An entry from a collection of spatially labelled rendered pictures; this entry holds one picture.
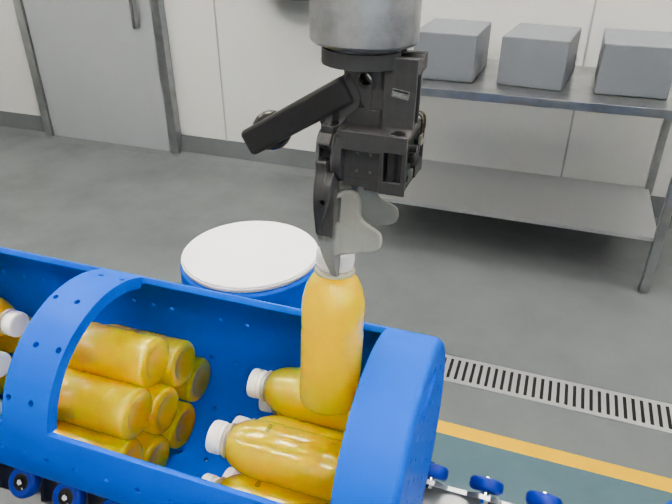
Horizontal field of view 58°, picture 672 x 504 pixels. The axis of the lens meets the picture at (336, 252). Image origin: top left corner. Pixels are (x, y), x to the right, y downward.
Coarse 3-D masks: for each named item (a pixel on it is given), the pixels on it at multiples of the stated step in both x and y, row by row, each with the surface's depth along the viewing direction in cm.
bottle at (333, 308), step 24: (312, 288) 61; (336, 288) 60; (360, 288) 62; (312, 312) 61; (336, 312) 60; (360, 312) 62; (312, 336) 62; (336, 336) 61; (360, 336) 63; (312, 360) 63; (336, 360) 62; (360, 360) 65; (312, 384) 64; (336, 384) 64; (312, 408) 65; (336, 408) 65
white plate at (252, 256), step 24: (192, 240) 128; (216, 240) 128; (240, 240) 128; (264, 240) 128; (288, 240) 128; (312, 240) 128; (192, 264) 120; (216, 264) 120; (240, 264) 120; (264, 264) 120; (288, 264) 120; (312, 264) 120; (216, 288) 113; (240, 288) 113; (264, 288) 113
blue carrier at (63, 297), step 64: (0, 256) 97; (64, 320) 72; (128, 320) 97; (192, 320) 92; (256, 320) 87; (384, 384) 62; (0, 448) 74; (64, 448) 69; (192, 448) 89; (384, 448) 59
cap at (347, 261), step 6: (318, 252) 60; (318, 258) 60; (342, 258) 60; (348, 258) 60; (354, 258) 61; (318, 264) 61; (324, 264) 60; (342, 264) 60; (348, 264) 60; (324, 270) 60; (342, 270) 60; (348, 270) 61
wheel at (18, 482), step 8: (16, 472) 84; (24, 472) 83; (8, 480) 84; (16, 480) 84; (24, 480) 83; (32, 480) 83; (40, 480) 84; (16, 488) 83; (24, 488) 83; (32, 488) 83; (16, 496) 83; (24, 496) 83
